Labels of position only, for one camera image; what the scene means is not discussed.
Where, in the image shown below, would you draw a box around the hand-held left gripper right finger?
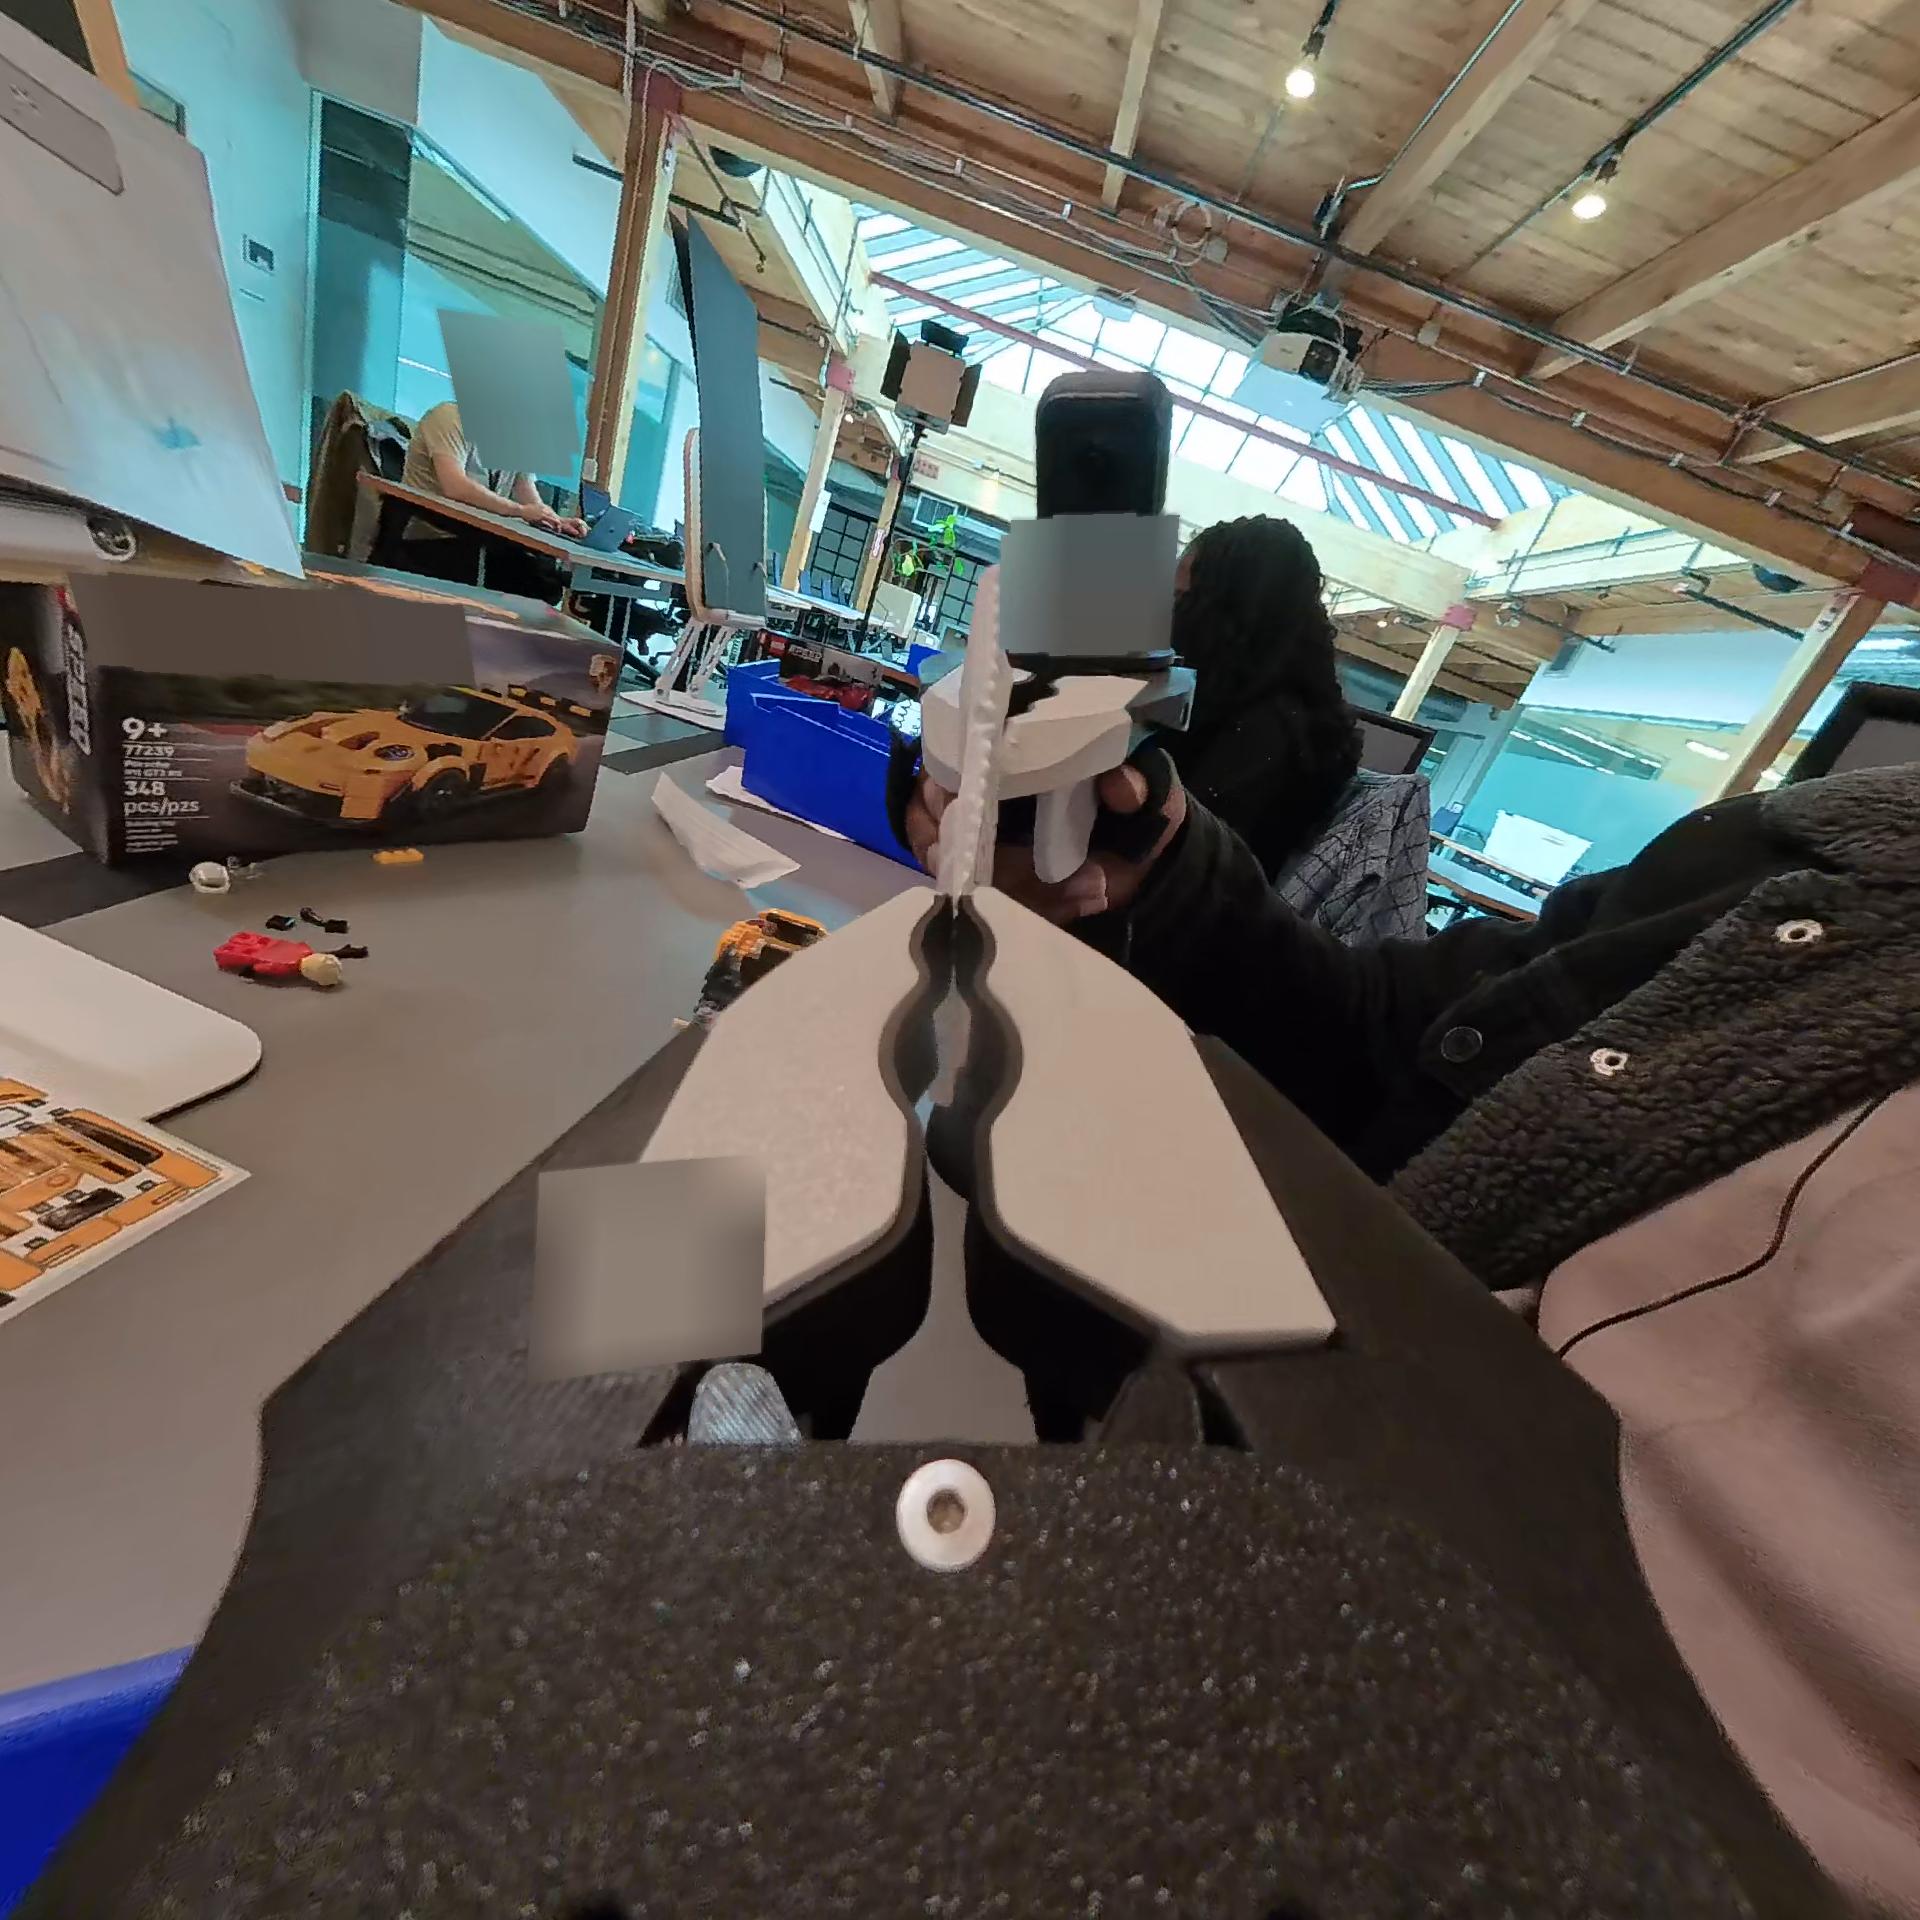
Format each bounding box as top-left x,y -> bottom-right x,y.
955,891 -> 1340,1361

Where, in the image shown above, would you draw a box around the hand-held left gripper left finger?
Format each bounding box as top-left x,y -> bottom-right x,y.
643,891 -> 963,1337

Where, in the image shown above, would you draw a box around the small white paper bag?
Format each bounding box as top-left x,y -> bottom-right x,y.
937,566 -> 1005,901

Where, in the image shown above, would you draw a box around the orange and black lego car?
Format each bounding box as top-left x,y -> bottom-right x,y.
693,906 -> 831,1022

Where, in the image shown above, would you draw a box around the lego instruction booklet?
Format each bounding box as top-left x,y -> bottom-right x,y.
0,22 -> 311,580

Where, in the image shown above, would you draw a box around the large blue plastic bin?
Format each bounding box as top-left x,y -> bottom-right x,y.
0,1641 -> 198,1862

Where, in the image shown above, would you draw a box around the lego set box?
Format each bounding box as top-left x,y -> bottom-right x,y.
0,570 -> 625,872

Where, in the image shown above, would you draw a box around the red lego minifigure parts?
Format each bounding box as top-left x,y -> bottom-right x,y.
213,930 -> 350,992

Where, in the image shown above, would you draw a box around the orange lego sticker sheet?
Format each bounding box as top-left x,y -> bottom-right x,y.
0,1071 -> 253,1322

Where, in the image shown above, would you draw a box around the person's right hand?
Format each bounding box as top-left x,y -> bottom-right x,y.
900,742 -> 1189,923

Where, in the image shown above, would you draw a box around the black studio light panel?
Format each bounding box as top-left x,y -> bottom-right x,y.
863,317 -> 984,601

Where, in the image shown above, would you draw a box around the white ceiling device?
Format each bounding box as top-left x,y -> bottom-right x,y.
1253,299 -> 1364,395

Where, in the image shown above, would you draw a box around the white paper sheet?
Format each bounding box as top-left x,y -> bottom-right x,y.
648,767 -> 805,890

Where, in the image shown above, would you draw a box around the grey plaid cloth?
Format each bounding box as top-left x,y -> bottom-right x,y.
1275,772 -> 1434,948

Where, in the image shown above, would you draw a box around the black framed monitor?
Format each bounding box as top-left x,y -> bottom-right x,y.
1351,704 -> 1441,786
1783,678 -> 1920,786

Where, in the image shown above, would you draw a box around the wooden edged office desk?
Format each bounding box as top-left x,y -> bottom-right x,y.
360,471 -> 693,601

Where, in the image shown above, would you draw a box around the person's dark sherpa jacket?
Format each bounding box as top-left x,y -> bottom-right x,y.
1387,755 -> 1920,1291

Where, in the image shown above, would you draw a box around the black office chair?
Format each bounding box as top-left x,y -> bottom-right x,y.
306,390 -> 414,564

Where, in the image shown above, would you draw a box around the white rounded board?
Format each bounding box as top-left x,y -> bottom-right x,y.
0,913 -> 264,1124

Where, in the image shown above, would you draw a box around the white book stand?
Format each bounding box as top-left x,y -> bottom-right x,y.
0,476 -> 303,580

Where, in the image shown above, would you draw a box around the black drawstring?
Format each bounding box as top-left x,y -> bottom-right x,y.
1561,1093 -> 1893,1360

